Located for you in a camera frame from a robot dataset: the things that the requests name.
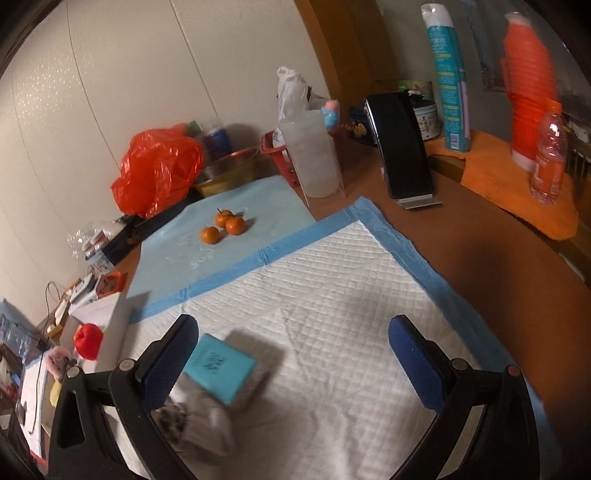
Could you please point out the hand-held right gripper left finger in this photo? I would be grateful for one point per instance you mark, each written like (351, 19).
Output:
(168, 364)

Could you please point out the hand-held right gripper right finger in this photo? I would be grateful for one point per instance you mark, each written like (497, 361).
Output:
(415, 360)

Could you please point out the teal packet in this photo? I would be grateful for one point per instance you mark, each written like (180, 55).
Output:
(219, 369)

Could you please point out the white box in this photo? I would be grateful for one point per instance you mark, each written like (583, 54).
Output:
(113, 332)

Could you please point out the grey cloth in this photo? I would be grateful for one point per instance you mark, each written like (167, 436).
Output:
(207, 429)

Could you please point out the red plush toy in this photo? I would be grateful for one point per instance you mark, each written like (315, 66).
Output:
(88, 341)

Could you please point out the white quilted pad blue border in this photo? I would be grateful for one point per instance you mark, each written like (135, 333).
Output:
(346, 300)

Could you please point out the small orange clock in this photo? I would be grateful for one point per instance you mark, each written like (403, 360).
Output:
(110, 285)

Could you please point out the pink plush toy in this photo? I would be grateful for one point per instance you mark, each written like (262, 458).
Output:
(62, 362)

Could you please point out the light blue pad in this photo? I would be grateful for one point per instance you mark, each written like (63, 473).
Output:
(184, 251)

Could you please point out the black box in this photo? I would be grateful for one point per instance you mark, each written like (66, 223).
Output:
(131, 237)

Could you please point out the clear plastic packaging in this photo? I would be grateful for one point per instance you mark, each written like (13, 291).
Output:
(92, 242)

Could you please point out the small orange with stem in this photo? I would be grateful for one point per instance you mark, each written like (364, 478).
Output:
(224, 218)

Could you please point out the white phone stand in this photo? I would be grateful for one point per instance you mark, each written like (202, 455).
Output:
(418, 203)

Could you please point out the orange towel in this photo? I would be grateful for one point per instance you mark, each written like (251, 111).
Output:
(498, 184)

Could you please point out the red plastic bag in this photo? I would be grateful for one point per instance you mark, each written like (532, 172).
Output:
(157, 170)

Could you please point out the brass metal bowl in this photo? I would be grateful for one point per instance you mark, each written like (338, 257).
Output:
(228, 173)

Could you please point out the black smartphone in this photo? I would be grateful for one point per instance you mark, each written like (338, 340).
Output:
(401, 147)

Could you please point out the clear plastic container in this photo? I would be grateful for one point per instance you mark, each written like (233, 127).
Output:
(314, 157)

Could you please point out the blue can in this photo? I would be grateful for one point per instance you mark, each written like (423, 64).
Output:
(219, 141)

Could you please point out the red plastic basket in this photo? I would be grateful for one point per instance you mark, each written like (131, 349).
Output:
(274, 154)

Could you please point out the green capped can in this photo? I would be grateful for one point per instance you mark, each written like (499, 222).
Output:
(194, 129)

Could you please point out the dark printed tin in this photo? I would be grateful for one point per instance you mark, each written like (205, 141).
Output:
(360, 127)

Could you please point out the round cookie tin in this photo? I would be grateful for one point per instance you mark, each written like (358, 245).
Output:
(427, 120)

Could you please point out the orange drink bottle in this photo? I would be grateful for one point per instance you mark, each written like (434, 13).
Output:
(549, 157)

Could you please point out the teal spray can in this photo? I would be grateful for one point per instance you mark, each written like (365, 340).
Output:
(450, 83)

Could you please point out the white plastic bag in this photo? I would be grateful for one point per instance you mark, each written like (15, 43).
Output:
(291, 92)

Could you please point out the orange ribbed plastic container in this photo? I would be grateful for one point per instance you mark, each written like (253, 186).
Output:
(524, 83)

